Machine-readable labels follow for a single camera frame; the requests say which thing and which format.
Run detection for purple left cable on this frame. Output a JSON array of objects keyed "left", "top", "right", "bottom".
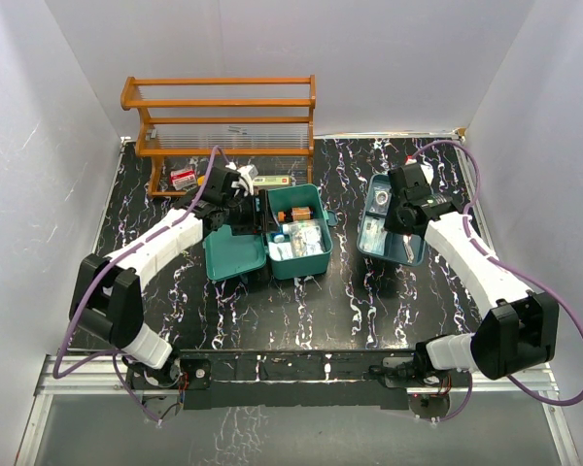
[{"left": 51, "top": 145, "right": 234, "bottom": 428}]

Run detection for blue white packet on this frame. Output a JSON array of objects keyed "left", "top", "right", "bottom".
[{"left": 360, "top": 222, "right": 387, "bottom": 255}]

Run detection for blue grey divided tray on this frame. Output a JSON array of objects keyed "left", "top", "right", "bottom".
[{"left": 357, "top": 174, "right": 426, "bottom": 266}]

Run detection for brown bottle orange cap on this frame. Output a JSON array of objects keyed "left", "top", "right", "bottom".
[{"left": 277, "top": 207, "right": 314, "bottom": 223}]

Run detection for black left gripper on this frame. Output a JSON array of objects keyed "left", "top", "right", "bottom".
[{"left": 222, "top": 189, "right": 277, "bottom": 235}]

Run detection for clear plastic bag packet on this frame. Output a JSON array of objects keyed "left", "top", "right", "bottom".
[{"left": 288, "top": 219, "right": 326, "bottom": 258}]

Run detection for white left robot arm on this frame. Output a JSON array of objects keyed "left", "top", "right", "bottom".
[{"left": 68, "top": 163, "right": 268, "bottom": 387}]

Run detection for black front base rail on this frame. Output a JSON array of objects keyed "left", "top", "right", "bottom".
[{"left": 127, "top": 349, "right": 466, "bottom": 411}]

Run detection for white bottle green label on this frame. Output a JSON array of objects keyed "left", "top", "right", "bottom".
[{"left": 280, "top": 222, "right": 297, "bottom": 235}]

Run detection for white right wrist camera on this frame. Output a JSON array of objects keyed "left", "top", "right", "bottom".
[{"left": 405, "top": 156, "right": 434, "bottom": 184}]

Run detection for pale green long box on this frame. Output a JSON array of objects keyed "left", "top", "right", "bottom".
[{"left": 254, "top": 176, "right": 291, "bottom": 189}]

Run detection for purple cable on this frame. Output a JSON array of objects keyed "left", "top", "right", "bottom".
[
  {"left": 51, "top": 145, "right": 234, "bottom": 428},
  {"left": 407, "top": 139, "right": 583, "bottom": 405}
]

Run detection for small round clear packet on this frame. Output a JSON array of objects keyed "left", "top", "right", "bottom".
[{"left": 374, "top": 189, "right": 390, "bottom": 206}]

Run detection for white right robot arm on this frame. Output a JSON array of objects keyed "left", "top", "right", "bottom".
[{"left": 385, "top": 162, "right": 559, "bottom": 385}]

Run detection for black scissors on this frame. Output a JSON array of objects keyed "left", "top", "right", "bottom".
[{"left": 402, "top": 235, "right": 415, "bottom": 263}]

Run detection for orange wooden shelf rack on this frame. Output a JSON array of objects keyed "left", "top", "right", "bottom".
[{"left": 120, "top": 75, "right": 317, "bottom": 198}]

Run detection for white blue-label packet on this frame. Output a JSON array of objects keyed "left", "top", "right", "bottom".
[{"left": 268, "top": 242, "right": 293, "bottom": 261}]

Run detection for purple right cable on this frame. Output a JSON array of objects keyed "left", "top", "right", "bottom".
[{"left": 407, "top": 139, "right": 583, "bottom": 405}]

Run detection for blue white roll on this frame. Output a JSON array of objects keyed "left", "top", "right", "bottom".
[{"left": 270, "top": 233, "right": 287, "bottom": 244}]

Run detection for green plastic medicine box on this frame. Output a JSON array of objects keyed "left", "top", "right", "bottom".
[{"left": 204, "top": 183, "right": 332, "bottom": 282}]

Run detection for red white medicine box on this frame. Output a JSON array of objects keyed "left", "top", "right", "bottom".
[{"left": 170, "top": 168, "right": 198, "bottom": 190}]

